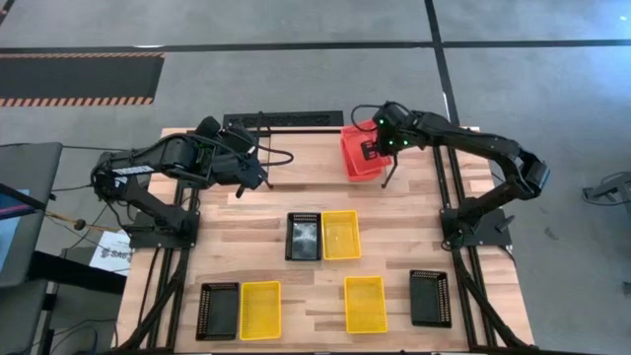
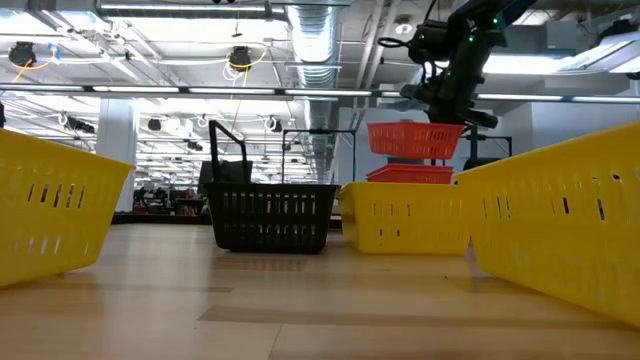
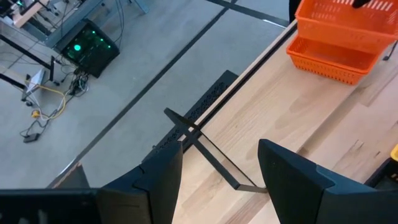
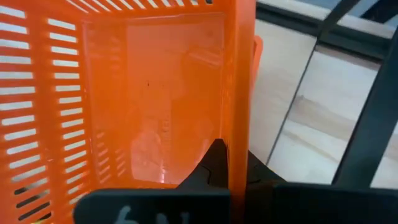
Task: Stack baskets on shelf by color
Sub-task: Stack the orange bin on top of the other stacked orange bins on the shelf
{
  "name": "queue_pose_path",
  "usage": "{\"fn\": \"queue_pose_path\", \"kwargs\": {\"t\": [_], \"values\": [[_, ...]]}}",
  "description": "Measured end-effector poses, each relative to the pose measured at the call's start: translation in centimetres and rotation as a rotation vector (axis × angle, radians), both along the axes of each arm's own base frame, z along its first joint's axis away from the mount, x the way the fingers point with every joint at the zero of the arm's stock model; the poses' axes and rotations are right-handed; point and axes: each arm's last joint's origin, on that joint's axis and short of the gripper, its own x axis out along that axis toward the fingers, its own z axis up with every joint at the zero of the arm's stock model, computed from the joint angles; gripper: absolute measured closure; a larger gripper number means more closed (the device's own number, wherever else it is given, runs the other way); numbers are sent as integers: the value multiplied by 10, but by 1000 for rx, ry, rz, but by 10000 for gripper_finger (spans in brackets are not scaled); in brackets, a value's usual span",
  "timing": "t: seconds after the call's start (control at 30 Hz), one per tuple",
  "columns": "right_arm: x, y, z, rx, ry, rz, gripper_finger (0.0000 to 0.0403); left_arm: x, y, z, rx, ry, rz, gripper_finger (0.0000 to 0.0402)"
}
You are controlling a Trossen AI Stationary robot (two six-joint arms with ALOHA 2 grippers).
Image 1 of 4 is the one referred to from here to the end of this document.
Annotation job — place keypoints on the dark grey desk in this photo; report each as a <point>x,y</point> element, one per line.
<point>34,167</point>

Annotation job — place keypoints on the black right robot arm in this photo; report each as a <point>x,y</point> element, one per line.
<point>493,148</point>

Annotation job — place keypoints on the yellow plastic basket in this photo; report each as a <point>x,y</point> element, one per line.
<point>260,310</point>
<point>341,235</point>
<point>365,305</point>

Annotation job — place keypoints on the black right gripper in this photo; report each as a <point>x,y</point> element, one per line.
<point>397,125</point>

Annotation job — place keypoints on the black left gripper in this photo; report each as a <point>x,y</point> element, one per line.
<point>236,158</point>

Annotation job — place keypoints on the black plastic basket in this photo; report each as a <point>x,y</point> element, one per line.
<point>303,237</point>
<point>217,311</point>
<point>430,299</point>

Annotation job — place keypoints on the black desk support bar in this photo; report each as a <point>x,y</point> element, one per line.
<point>74,276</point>

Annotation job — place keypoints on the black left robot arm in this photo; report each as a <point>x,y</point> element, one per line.
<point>172,153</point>

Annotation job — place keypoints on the white printed paper sheet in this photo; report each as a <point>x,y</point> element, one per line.
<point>114,252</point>

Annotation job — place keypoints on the black hazard-striped floor mat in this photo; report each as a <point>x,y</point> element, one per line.
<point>79,78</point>

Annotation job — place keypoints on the laptop computer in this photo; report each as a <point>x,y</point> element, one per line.
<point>7,232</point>

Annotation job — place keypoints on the wooden shelf with black frame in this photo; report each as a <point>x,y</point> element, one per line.
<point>305,158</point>

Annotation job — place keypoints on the black floor stand base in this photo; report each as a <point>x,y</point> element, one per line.
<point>609,192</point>

